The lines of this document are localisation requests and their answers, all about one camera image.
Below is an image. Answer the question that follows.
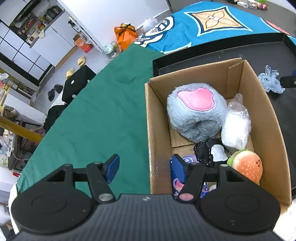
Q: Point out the orange gift bag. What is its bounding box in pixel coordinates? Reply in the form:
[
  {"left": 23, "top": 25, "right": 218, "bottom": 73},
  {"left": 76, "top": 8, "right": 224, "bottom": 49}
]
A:
[{"left": 114, "top": 24, "right": 138, "bottom": 51}]

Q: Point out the small white packet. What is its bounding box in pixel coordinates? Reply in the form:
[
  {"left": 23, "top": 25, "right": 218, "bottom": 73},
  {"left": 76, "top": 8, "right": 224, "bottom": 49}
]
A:
[{"left": 211, "top": 144, "right": 228, "bottom": 162}]

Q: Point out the blue patterned blanket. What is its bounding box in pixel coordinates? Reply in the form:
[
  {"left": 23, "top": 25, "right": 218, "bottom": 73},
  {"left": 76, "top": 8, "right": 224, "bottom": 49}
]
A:
[{"left": 133, "top": 1, "right": 285, "bottom": 54}]

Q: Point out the white stuffing plastic bag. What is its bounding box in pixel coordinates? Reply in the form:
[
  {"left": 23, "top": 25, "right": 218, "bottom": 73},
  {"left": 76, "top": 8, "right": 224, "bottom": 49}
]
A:
[{"left": 221, "top": 93, "right": 251, "bottom": 152}]

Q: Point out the white small box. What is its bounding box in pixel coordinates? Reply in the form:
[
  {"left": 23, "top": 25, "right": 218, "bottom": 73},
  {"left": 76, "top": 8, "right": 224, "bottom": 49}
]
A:
[{"left": 237, "top": 1, "right": 248, "bottom": 8}]

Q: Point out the red small toy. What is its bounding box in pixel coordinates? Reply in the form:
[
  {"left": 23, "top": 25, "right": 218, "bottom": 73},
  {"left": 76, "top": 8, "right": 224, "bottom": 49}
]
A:
[{"left": 257, "top": 2, "right": 268, "bottom": 10}]

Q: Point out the clear bag with items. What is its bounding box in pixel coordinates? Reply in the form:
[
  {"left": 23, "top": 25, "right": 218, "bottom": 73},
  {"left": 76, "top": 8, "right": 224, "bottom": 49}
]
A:
[{"left": 102, "top": 41, "right": 122, "bottom": 60}]

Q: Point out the black dice stool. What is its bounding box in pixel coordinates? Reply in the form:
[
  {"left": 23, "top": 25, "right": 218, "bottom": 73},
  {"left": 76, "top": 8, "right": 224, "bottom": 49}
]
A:
[{"left": 62, "top": 65, "right": 96, "bottom": 104}]

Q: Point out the blue tissue pack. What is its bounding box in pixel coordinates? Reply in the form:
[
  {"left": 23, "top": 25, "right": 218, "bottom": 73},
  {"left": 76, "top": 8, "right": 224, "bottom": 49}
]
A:
[{"left": 170, "top": 155, "right": 209, "bottom": 199}]

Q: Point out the blue denim rabbit plush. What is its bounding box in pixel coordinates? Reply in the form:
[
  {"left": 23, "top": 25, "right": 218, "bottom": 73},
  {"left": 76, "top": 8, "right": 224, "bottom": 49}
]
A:
[{"left": 258, "top": 65, "right": 285, "bottom": 94}]

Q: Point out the green blanket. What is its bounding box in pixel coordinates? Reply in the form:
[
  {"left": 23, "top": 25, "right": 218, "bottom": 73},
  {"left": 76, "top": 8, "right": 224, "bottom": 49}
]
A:
[{"left": 16, "top": 44, "right": 163, "bottom": 196}]

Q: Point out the black clothes pile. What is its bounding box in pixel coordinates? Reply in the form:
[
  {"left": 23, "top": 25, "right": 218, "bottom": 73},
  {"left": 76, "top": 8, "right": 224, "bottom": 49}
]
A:
[{"left": 43, "top": 104, "right": 68, "bottom": 133}]

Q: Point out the right black slipper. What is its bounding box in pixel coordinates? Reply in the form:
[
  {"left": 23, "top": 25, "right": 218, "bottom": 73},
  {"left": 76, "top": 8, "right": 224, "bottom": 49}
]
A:
[{"left": 54, "top": 84, "right": 63, "bottom": 94}]

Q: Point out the orange burger plush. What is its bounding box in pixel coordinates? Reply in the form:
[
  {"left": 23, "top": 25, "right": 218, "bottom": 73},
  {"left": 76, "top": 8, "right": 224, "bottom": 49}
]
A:
[{"left": 227, "top": 149, "right": 263, "bottom": 185}]

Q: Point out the white kitchen cabinet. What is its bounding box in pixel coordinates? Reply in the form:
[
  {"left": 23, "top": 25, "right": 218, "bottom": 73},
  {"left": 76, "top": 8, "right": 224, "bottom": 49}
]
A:
[{"left": 30, "top": 11, "right": 77, "bottom": 66}]

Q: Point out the orange cardboard box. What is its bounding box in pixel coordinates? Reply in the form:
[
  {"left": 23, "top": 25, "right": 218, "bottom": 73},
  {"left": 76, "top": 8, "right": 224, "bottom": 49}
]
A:
[{"left": 73, "top": 34, "right": 92, "bottom": 53}]

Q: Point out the left yellow slipper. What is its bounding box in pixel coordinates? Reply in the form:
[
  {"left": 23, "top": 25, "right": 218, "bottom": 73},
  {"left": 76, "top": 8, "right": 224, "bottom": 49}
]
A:
[{"left": 66, "top": 68, "right": 75, "bottom": 80}]

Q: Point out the left black slipper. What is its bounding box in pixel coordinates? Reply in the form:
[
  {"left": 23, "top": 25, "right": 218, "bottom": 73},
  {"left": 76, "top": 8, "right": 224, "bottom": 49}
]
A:
[{"left": 48, "top": 89, "right": 55, "bottom": 102}]

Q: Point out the yellow slipper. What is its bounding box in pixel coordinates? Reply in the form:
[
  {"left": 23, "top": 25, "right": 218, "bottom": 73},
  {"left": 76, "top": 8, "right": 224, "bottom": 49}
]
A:
[
  {"left": 66, "top": 68, "right": 75, "bottom": 80},
  {"left": 77, "top": 56, "right": 86, "bottom": 68}
]

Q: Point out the black dotted fabric pouch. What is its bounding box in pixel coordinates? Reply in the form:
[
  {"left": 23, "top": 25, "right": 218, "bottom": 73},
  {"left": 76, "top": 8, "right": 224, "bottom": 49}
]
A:
[{"left": 194, "top": 138, "right": 224, "bottom": 168}]

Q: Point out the black grid sliding door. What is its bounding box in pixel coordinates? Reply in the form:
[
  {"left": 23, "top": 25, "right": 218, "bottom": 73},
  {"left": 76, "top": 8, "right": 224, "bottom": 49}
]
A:
[{"left": 1, "top": 22, "right": 53, "bottom": 86}]

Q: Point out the brown cardboard box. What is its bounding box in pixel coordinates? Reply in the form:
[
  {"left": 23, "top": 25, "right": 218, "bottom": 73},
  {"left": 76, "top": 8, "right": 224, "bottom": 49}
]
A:
[{"left": 144, "top": 58, "right": 292, "bottom": 206}]

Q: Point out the grey door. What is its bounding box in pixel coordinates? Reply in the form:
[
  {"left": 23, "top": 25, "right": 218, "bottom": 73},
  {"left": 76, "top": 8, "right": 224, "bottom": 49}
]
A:
[{"left": 166, "top": 0, "right": 200, "bottom": 13}]

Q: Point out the black slipper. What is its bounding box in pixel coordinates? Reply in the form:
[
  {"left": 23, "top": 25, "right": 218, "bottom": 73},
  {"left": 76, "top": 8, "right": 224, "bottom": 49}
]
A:
[
  {"left": 54, "top": 84, "right": 63, "bottom": 94},
  {"left": 48, "top": 89, "right": 55, "bottom": 102}
]

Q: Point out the grey pink fluffy plush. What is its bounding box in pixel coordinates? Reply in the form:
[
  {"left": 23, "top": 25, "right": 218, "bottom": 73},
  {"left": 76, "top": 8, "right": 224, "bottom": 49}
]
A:
[{"left": 166, "top": 83, "right": 227, "bottom": 143}]

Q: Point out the black shallow tray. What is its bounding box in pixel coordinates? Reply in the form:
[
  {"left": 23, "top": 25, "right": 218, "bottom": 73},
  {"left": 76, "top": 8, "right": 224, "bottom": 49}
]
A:
[{"left": 145, "top": 33, "right": 295, "bottom": 205}]

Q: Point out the yellow leg table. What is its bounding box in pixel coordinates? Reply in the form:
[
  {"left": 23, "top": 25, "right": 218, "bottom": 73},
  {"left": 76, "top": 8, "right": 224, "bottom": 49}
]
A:
[{"left": 0, "top": 81, "right": 43, "bottom": 143}]

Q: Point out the white fluffy towel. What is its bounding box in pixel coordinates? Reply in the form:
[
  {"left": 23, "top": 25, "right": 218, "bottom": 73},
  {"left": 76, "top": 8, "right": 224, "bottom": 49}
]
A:
[{"left": 273, "top": 198, "right": 296, "bottom": 240}]

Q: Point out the right yellow slipper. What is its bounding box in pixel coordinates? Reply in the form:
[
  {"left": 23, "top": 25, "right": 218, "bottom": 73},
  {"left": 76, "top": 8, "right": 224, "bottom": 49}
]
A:
[{"left": 77, "top": 56, "right": 86, "bottom": 68}]

